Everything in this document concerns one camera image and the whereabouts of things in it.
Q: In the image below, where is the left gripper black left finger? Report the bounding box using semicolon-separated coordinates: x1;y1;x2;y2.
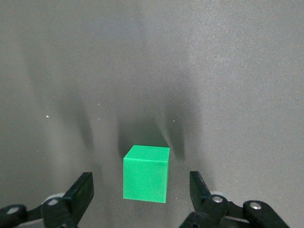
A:
0;172;94;228

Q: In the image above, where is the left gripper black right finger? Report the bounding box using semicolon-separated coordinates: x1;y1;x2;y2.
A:
180;171;292;228

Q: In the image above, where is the small green cube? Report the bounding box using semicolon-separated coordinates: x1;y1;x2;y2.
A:
123;144;171;204

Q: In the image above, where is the dark grey table mat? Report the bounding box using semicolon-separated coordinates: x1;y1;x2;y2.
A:
0;0;304;228

